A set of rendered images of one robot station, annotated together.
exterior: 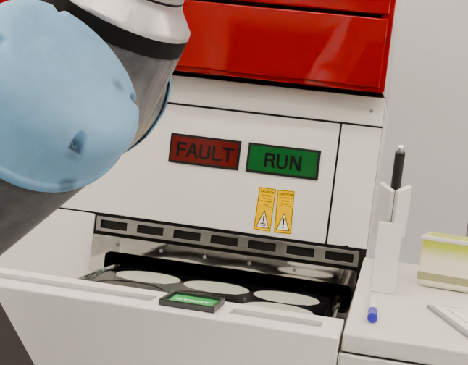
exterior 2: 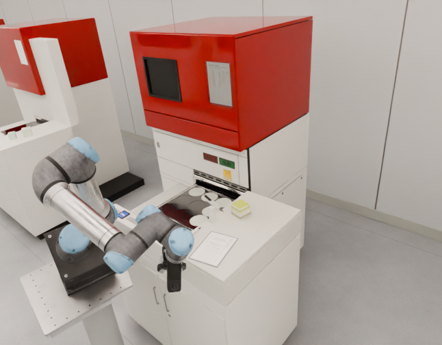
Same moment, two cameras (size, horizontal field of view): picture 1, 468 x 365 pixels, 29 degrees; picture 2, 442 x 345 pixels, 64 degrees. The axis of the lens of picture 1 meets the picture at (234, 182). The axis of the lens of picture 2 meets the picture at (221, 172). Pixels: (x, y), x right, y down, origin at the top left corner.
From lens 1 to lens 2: 1.39 m
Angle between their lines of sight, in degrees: 41
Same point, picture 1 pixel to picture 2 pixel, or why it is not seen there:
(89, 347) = not seen: hidden behind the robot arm
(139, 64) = not seen: hidden behind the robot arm
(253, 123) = (219, 152)
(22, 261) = (182, 176)
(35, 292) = (128, 227)
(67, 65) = (73, 237)
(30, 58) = (65, 239)
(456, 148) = (384, 93)
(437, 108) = (375, 77)
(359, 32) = (232, 135)
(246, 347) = (155, 246)
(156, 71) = not seen: hidden behind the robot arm
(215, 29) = (202, 131)
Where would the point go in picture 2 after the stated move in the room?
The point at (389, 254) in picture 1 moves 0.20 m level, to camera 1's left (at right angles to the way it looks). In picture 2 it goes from (211, 214) to (179, 205)
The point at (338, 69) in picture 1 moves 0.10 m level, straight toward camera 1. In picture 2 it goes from (229, 145) to (218, 152)
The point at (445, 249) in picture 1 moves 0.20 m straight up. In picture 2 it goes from (235, 208) to (232, 174)
